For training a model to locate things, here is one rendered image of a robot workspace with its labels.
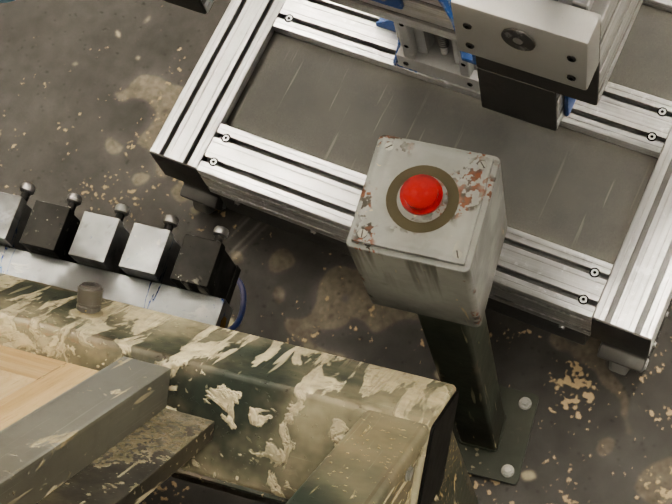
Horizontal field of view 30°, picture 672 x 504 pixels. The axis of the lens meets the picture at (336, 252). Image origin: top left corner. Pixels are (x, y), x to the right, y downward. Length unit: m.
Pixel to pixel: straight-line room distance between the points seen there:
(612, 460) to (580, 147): 0.49
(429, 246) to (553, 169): 0.84
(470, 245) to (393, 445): 0.21
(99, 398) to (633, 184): 1.08
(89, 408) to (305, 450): 0.21
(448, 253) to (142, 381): 0.30
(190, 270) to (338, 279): 0.81
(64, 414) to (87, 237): 0.39
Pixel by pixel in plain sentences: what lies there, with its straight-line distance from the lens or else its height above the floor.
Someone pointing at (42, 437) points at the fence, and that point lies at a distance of 1.02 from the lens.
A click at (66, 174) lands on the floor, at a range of 2.37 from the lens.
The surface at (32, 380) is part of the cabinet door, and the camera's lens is 1.19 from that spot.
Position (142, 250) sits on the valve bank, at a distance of 1.39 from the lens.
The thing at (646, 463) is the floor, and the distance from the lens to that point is 2.04.
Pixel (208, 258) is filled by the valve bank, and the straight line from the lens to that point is 1.37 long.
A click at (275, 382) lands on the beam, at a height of 0.90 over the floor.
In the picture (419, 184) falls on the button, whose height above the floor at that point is 0.94.
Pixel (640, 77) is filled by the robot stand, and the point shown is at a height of 0.21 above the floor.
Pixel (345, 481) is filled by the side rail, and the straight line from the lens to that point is 0.98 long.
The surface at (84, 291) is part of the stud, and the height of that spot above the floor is 0.88.
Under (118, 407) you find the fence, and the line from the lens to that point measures 1.10.
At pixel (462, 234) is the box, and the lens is 1.15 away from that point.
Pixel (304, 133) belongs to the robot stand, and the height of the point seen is 0.21.
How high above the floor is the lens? 1.99
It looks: 67 degrees down
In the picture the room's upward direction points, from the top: 25 degrees counter-clockwise
